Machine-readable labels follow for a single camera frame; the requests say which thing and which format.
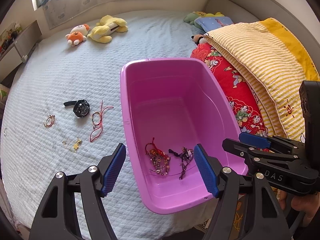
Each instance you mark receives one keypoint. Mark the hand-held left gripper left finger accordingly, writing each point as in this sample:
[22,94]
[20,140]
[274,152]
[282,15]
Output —
[112,172]

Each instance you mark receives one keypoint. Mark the printed grey bed bumper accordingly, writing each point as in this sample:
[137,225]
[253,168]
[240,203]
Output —
[100,0]

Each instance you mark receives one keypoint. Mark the orange and white plush toy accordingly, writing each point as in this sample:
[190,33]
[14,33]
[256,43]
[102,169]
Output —
[77,35]

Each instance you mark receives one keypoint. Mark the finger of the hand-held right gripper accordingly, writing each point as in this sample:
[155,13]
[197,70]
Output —
[255,140]
[235,147]

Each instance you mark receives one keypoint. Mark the white wall shelf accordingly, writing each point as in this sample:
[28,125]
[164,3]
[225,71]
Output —
[17,52]

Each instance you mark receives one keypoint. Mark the panda plush toy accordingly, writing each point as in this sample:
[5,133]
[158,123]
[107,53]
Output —
[198,38]

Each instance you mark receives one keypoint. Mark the person's right hand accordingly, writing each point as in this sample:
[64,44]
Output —
[307,203]

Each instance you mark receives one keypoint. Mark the pink plastic bin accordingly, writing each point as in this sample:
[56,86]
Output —
[170,100]

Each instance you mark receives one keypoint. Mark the red printed blanket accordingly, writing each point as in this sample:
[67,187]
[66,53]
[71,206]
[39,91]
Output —
[225,70]

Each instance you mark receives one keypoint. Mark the yellow striped blanket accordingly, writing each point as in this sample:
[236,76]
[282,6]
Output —
[262,55]

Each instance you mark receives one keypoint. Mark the grey padded bed frame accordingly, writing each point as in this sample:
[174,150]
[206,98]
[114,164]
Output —
[250,2]

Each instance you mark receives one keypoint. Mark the green and yellow plush toy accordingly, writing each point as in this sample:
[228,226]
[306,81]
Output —
[191,18]

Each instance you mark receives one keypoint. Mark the light blue quilted bedspread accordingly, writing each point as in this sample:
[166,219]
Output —
[75,75]

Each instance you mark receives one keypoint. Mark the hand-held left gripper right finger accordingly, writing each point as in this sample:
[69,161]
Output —
[206,172]

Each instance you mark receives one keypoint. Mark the black wrist watch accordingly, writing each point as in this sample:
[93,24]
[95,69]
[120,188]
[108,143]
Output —
[81,108]

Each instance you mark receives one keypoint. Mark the row of small toys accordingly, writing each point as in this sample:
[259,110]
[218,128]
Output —
[8,36]

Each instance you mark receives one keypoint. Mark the blue printed pillow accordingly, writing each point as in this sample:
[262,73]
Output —
[212,22]

